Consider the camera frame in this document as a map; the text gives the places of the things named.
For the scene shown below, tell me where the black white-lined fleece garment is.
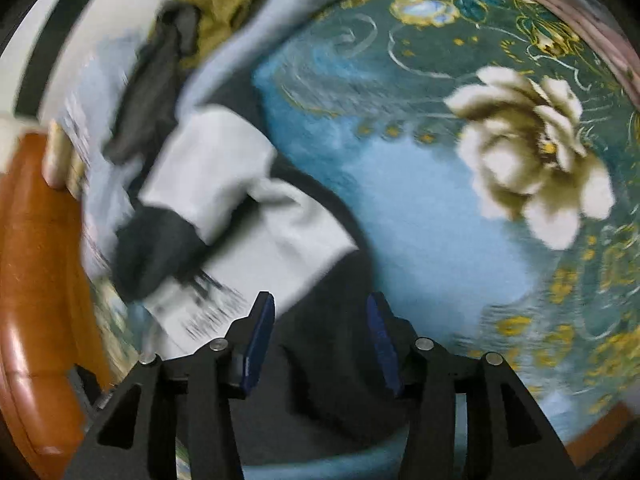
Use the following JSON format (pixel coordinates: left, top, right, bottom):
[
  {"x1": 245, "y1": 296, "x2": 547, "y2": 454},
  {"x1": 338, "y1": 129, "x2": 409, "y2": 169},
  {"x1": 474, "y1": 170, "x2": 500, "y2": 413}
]
[{"x1": 112, "y1": 105, "x2": 418, "y2": 463}]

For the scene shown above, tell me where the dark grey garment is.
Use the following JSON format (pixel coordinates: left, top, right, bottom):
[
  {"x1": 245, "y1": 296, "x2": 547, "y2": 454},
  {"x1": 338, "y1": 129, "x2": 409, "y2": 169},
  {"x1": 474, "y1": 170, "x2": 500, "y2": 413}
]
[{"x1": 102, "y1": 2, "x2": 203, "y2": 163}]

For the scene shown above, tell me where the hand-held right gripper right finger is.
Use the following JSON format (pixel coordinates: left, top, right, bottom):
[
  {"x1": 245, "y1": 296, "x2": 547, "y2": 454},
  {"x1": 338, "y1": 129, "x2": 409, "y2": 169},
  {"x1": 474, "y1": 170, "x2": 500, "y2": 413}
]
[{"x1": 366, "y1": 291, "x2": 581, "y2": 480}]

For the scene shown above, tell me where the pink patterned cloth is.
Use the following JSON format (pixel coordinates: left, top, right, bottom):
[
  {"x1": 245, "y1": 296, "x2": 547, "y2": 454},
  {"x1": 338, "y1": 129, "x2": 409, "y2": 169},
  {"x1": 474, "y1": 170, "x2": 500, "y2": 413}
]
[{"x1": 510, "y1": 0, "x2": 640, "y2": 108}]

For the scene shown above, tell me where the olive green knit sweater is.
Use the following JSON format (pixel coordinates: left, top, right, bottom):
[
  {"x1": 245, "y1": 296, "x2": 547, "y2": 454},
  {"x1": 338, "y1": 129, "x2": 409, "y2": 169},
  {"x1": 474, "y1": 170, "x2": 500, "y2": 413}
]
[{"x1": 172, "y1": 0, "x2": 278, "y2": 71}]

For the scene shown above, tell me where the white wardrobe with black stripe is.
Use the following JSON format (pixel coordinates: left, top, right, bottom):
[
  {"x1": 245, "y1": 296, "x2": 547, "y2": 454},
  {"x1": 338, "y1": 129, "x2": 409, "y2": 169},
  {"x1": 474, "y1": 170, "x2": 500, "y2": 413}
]
[{"x1": 0, "y1": 0, "x2": 166, "y2": 131}]

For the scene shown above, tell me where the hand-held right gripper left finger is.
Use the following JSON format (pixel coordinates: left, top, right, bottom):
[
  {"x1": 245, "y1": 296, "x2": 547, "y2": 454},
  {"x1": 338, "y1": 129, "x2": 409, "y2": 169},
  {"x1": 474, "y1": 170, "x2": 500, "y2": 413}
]
[{"x1": 62, "y1": 291, "x2": 277, "y2": 480}]

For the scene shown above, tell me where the orange wooden bed rail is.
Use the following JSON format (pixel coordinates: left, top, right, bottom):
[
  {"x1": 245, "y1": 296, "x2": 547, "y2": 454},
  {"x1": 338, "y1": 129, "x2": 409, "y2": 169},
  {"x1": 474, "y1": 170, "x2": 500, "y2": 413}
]
[{"x1": 565, "y1": 400, "x2": 636, "y2": 466}]

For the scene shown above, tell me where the light blue daisy-print duvet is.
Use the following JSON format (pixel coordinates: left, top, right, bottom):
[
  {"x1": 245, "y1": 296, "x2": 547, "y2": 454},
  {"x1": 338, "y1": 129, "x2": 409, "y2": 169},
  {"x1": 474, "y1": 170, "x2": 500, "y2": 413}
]
[{"x1": 40, "y1": 0, "x2": 421, "y2": 281}]

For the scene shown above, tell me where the orange wooden headboard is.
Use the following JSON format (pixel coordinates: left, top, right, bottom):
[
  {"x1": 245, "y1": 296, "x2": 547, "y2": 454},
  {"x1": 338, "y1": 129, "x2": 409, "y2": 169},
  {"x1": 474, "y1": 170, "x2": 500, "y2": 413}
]
[{"x1": 0, "y1": 132, "x2": 113, "y2": 480}]

